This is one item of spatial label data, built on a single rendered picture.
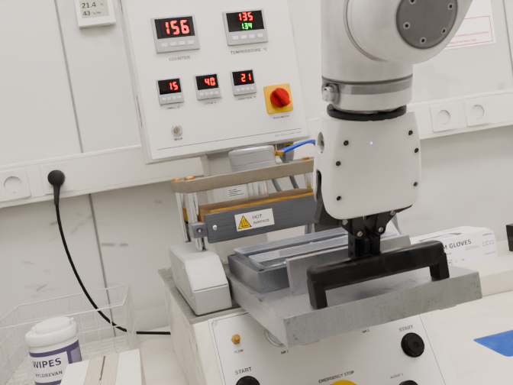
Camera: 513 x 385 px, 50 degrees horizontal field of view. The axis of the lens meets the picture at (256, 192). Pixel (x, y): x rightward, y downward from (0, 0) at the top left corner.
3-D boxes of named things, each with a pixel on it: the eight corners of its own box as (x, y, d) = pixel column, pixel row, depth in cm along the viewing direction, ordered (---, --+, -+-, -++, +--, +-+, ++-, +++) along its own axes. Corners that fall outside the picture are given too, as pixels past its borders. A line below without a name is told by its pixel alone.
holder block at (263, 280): (230, 272, 80) (227, 254, 79) (356, 245, 85) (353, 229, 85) (261, 293, 64) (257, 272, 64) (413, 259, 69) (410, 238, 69)
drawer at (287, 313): (224, 297, 81) (216, 245, 81) (359, 266, 87) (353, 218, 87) (289, 357, 53) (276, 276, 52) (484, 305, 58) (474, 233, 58)
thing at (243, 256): (245, 270, 73) (242, 253, 73) (235, 264, 79) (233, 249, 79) (370, 243, 78) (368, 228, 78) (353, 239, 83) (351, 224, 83)
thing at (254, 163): (175, 228, 107) (163, 162, 107) (321, 201, 115) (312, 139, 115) (194, 240, 84) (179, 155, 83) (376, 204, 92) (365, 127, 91)
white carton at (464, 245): (392, 270, 141) (387, 241, 140) (466, 252, 148) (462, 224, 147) (419, 277, 129) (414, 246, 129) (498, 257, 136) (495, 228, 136)
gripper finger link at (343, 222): (342, 220, 55) (342, 279, 57) (371, 214, 56) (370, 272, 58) (328, 208, 58) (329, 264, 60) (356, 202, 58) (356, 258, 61)
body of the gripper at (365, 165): (333, 111, 48) (334, 228, 52) (436, 97, 51) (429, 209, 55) (301, 95, 55) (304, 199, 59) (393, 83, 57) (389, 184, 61)
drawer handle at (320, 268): (309, 305, 55) (303, 266, 55) (439, 274, 59) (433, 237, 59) (317, 309, 54) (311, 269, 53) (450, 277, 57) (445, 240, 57)
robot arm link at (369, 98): (340, 88, 47) (340, 122, 48) (431, 76, 49) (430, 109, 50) (303, 72, 54) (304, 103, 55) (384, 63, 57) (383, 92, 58)
